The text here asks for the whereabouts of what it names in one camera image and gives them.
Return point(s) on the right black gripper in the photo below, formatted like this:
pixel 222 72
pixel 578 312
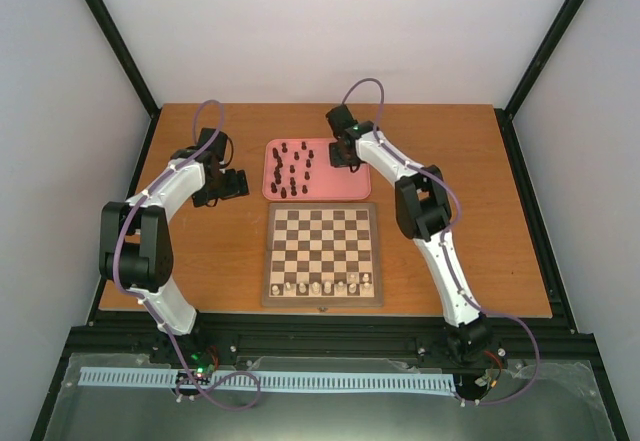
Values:
pixel 334 160

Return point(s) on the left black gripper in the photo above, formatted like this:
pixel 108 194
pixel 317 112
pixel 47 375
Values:
pixel 234 188

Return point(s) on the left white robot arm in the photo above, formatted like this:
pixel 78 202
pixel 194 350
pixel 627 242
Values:
pixel 135 245

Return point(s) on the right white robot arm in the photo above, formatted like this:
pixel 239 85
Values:
pixel 423 215

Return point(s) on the wooden chess board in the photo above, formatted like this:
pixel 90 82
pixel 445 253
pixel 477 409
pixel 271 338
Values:
pixel 320 242

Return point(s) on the pink plastic tray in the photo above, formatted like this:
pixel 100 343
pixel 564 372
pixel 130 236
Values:
pixel 300 170

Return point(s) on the light blue cable duct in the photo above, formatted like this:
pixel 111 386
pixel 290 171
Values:
pixel 272 381

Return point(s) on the black aluminium frame base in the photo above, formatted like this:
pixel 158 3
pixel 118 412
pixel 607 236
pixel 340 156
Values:
pixel 355 337

